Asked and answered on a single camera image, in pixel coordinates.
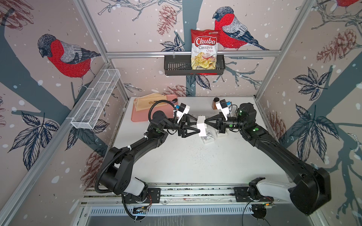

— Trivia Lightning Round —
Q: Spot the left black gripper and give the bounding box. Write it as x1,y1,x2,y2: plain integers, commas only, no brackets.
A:
162,115,200,140

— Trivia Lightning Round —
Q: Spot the black wire basket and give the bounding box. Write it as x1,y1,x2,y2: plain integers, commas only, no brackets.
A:
163,54,226,76

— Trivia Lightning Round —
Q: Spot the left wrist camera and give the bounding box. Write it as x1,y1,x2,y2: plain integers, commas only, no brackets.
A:
176,103,190,123

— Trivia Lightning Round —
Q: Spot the beige cloth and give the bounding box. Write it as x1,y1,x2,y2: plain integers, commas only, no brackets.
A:
133,93,167,111

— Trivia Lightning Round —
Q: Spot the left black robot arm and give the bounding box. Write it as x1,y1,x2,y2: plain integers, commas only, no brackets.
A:
94,100,200,199

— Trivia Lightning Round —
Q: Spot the pink tray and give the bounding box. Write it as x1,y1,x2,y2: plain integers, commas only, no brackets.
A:
131,94,178,122

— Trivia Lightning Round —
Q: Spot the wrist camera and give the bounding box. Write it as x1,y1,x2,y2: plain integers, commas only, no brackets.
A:
176,103,190,123
216,99,231,121

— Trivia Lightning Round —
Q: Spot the Chuba cassava chips bag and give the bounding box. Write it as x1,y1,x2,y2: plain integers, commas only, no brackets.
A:
190,29,220,75

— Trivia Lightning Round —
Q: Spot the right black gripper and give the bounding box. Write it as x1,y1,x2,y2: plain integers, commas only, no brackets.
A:
204,113,246,136

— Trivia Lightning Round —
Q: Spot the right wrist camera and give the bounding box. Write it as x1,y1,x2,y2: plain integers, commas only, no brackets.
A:
216,99,231,121

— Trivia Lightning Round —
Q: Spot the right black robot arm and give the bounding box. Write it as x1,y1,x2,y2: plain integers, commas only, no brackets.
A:
205,103,331,216

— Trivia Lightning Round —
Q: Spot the orange spice jar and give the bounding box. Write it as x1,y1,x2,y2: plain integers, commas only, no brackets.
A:
212,97,220,110

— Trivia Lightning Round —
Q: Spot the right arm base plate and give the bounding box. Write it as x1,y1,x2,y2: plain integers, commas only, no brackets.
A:
233,186,274,202

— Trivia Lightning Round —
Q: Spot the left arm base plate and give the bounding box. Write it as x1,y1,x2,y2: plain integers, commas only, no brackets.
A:
125,188,161,204

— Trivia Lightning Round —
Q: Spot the white mesh shelf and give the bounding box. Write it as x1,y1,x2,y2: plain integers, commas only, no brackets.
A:
71,69,120,130

